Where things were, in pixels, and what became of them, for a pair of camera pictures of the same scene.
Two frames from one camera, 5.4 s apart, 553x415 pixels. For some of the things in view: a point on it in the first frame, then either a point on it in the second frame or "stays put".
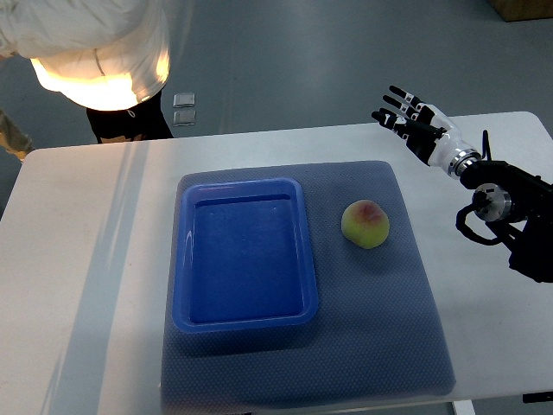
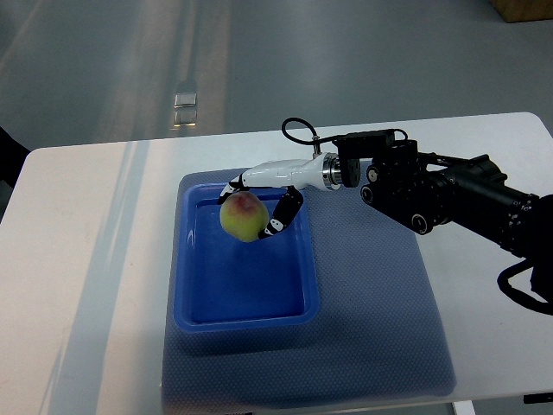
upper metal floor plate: x=184 y=99 stays put
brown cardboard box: x=523 y=9 stays put
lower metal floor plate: x=184 y=118 stays put
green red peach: x=365 y=223 → x=243 y=215
